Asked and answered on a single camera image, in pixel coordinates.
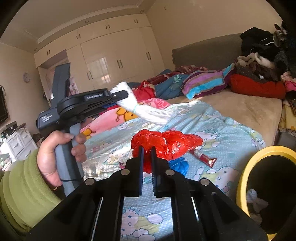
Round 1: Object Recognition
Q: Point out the pile of dark clothes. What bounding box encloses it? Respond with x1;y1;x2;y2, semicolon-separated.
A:
240;23;295;82

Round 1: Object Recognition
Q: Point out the striped purple blue pillow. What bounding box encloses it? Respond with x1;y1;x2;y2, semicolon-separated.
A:
181;63;235;100

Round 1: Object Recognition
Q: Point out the person's left hand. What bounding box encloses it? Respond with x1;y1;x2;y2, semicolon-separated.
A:
37;131;87;190

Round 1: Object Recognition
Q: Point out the green sleeve left forearm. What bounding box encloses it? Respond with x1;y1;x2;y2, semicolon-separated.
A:
1;150;61;239

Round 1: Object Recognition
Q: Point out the light blue Hello Kitty blanket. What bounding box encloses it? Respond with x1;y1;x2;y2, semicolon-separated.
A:
82;100;267;240

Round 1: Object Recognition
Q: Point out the blue crumpled wrapper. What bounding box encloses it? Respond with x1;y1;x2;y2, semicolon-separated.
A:
169;157;189;176

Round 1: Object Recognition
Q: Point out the round wall clock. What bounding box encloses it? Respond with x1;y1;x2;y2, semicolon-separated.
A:
23;72;30;83

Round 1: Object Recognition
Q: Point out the yellow rimmed black trash bin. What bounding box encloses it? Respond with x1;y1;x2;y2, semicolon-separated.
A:
236;146;295;240

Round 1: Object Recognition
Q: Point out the cream built-in wardrobe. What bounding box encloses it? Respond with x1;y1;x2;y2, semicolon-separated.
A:
35;14;165;98

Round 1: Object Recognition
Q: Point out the white drawer cabinet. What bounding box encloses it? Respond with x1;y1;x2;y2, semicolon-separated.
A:
1;126;38;162

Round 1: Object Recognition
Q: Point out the blue floral quilt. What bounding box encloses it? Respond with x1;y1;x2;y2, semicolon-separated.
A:
154;74;188;100

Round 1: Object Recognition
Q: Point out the red plastic bag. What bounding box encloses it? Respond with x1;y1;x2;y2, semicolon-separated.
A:
131;130;203;174

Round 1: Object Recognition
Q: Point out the pink Pooh blanket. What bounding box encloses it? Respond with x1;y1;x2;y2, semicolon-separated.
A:
80;98;171;139

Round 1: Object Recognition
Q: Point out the red snack stick wrapper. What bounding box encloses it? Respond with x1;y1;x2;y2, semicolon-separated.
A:
189;149;217;168

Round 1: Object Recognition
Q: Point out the grey bed headboard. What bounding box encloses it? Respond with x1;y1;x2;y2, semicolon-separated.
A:
171;34;242;70

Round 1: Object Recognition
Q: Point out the yellow cartoon blanket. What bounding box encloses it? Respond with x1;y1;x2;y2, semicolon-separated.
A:
278;99;295;137

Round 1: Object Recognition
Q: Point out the red folded garment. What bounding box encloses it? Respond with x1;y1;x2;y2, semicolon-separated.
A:
229;74;286;99

